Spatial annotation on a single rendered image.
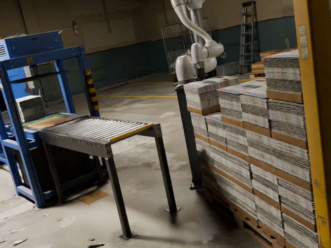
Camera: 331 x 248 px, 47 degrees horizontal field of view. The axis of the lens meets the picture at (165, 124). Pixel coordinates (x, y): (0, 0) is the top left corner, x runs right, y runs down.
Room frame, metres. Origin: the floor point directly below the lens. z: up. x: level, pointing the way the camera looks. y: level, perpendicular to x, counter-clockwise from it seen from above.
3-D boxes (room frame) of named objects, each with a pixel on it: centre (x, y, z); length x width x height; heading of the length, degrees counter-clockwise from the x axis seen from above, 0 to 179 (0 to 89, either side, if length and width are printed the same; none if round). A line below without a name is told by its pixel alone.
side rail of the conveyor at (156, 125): (3.58, 0.47, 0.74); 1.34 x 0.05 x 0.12; 38
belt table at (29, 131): (4.23, 1.30, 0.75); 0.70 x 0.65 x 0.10; 38
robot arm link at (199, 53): (3.25, -0.40, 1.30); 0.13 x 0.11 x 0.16; 106
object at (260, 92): (2.21, -0.70, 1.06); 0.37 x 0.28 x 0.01; 107
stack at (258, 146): (2.62, -0.58, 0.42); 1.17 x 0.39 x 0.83; 17
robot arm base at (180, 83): (3.52, -0.25, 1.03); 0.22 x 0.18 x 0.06; 74
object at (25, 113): (4.68, 1.65, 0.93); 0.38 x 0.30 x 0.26; 38
